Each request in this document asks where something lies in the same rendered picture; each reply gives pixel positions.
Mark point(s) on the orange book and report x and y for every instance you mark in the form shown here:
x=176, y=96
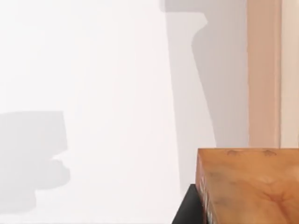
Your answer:
x=252, y=186

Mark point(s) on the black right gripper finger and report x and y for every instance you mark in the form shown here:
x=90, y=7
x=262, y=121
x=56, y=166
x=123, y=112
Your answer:
x=190, y=206

